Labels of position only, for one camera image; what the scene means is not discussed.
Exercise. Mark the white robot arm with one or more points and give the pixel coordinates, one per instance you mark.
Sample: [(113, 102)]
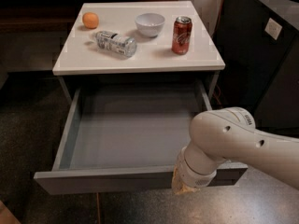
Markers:
[(229, 134)]

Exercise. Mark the clear plastic water bottle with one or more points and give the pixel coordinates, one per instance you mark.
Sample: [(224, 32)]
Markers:
[(121, 44)]

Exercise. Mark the red cola can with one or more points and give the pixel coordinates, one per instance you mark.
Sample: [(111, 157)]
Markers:
[(181, 35)]

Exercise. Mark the dark wooden bench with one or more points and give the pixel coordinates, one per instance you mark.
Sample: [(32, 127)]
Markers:
[(17, 16)]

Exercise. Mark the foam-padded gripper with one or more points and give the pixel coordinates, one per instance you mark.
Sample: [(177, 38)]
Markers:
[(193, 175)]

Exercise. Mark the orange fruit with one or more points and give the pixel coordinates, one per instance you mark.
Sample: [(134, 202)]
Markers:
[(90, 20)]

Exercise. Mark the white wall outlet plate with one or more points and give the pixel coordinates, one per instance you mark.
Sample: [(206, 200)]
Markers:
[(273, 28)]

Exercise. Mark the white-topped grey drawer cabinet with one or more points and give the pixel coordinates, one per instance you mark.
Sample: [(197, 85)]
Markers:
[(80, 56)]

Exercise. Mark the grey top drawer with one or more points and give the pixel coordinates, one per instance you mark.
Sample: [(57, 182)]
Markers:
[(123, 138)]

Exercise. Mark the black cabinet with counter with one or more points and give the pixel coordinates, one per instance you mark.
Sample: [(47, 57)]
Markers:
[(261, 74)]

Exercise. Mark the white bowl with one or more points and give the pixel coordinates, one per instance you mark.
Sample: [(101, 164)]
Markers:
[(149, 24)]

